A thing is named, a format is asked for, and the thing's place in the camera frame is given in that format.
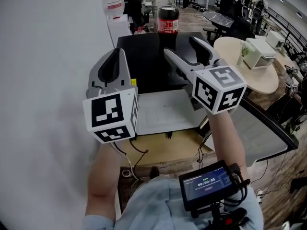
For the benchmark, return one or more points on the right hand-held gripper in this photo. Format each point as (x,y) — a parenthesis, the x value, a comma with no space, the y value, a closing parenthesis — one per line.
(218,87)

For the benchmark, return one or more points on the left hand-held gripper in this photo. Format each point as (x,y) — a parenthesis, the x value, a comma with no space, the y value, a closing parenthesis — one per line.
(109,114)

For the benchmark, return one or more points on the black mini fridge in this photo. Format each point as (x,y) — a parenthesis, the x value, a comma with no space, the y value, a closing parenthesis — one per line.
(144,56)

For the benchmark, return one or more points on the cola bottle red cap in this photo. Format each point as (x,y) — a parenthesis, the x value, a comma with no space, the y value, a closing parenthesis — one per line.
(168,25)

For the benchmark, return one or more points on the person's right forearm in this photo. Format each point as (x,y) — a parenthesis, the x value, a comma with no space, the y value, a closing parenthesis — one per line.
(227,142)

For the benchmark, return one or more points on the person's left forearm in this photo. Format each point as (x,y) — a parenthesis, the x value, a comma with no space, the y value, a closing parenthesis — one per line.
(105,176)

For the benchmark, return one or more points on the black marble table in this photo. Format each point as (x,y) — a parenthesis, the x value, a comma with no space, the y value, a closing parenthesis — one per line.
(218,18)

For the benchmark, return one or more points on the white water dispenser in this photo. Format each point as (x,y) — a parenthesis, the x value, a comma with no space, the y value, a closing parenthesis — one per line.
(118,30)

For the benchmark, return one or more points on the white vase with plant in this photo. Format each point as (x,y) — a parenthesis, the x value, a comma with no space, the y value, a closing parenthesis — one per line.
(244,51)

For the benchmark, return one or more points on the black office chair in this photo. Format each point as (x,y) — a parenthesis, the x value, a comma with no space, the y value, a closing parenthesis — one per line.
(227,6)

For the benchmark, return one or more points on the round wooden table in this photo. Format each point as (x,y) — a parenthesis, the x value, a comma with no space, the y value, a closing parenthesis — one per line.
(259,78)

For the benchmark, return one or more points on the clear water dispenser jug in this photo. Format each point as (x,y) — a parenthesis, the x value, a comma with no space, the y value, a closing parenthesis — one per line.
(112,1)

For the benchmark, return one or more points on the small white toaster oven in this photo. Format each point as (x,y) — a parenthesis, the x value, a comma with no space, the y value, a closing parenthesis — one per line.
(275,38)

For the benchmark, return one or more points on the light wooden table white legs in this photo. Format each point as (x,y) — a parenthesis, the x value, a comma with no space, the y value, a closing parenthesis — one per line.
(168,150)

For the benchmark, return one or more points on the black metal railing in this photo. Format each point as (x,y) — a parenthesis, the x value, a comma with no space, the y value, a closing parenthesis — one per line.
(285,23)

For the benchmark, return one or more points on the person's black shoe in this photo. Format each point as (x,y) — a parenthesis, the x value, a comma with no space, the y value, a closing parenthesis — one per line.
(155,172)

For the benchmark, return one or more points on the black chest monitor screen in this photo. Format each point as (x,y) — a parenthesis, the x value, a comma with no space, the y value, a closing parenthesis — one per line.
(207,184)

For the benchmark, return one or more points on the person's light blue shirt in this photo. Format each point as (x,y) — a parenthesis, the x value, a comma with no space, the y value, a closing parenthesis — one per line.
(156,207)

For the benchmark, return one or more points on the white power strip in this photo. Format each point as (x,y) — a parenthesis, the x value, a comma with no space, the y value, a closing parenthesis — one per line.
(259,195)

